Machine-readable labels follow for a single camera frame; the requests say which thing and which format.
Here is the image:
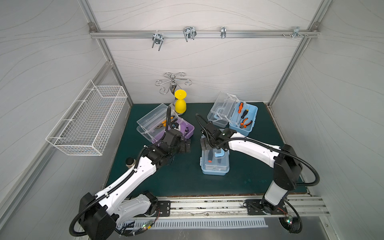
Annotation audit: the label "orange black pliers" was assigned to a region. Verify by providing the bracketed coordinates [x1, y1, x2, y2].
[156, 116, 178, 130]

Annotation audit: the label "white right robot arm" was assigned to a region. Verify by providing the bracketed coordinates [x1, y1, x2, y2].
[201, 122, 320, 214]

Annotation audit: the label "orange handled screwdriver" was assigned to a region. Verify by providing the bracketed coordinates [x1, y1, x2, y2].
[238, 102, 244, 115]

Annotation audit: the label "small metal hook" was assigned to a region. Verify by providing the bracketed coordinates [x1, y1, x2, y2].
[221, 27, 227, 39]

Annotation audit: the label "large blue toolbox clear lid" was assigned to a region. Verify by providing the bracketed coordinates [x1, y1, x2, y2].
[200, 136, 230, 176]

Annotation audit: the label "purple toolbox clear lid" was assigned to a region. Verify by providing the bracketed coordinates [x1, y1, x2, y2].
[136, 103, 195, 144]

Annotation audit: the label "aluminium cross rail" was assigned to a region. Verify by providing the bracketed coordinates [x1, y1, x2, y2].
[90, 29, 321, 39]

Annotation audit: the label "white wire basket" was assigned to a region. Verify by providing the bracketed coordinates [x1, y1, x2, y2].
[46, 80, 127, 156]

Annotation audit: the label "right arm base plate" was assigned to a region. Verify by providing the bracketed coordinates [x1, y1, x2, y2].
[243, 199, 288, 216]

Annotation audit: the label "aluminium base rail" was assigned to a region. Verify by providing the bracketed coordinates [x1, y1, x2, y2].
[83, 196, 330, 221]

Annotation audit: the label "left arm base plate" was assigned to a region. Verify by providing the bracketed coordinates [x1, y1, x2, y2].
[144, 201, 171, 217]

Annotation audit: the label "small blue toolbox clear lid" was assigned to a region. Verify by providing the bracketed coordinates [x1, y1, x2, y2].
[207, 92, 258, 136]

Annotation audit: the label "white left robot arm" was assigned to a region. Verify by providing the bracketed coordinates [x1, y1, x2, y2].
[69, 129, 191, 240]

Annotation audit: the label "metal bracket hook right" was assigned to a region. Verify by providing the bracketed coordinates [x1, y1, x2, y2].
[282, 27, 309, 39]

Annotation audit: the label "metal double hook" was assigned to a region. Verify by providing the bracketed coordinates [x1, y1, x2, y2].
[183, 26, 197, 42]

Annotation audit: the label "black handled screwdriver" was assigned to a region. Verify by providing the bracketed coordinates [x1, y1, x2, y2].
[241, 110, 249, 119]

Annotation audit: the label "silver hook stand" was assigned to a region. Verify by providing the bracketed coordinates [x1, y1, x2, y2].
[155, 72, 193, 95]

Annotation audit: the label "yellow plastic goblet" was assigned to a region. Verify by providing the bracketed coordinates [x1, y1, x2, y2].
[175, 89, 187, 114]

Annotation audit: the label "small orange pliers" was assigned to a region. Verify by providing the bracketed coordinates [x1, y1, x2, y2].
[240, 118, 253, 129]

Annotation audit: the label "black orange screwdriver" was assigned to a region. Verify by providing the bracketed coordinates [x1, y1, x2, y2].
[208, 152, 214, 164]

